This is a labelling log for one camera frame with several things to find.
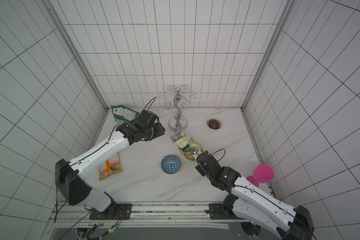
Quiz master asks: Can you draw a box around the green oats bag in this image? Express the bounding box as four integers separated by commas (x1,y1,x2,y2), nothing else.
171,130,204,162

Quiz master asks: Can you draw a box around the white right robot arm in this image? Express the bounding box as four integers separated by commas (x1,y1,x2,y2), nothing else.
193,151,315,240

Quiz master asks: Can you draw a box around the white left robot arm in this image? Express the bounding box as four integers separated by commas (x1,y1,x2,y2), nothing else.
55,110,165,219

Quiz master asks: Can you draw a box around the blue patterned breakfast bowl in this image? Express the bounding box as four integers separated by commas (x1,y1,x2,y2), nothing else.
161,155,182,175

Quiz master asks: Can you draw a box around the cream bowl with purple food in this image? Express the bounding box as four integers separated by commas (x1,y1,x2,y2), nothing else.
206,118,223,132

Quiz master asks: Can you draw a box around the green white snack bag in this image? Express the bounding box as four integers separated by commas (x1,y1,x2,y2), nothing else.
111,105,140,125

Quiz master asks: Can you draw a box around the chrome cup holder stand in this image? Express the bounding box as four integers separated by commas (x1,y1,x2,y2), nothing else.
158,85,198,131

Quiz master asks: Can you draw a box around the orange snack packet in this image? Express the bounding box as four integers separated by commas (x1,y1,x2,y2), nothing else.
98,153,123,181

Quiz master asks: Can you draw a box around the aluminium mounting rail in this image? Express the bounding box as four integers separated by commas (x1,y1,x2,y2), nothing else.
47,200,290,230

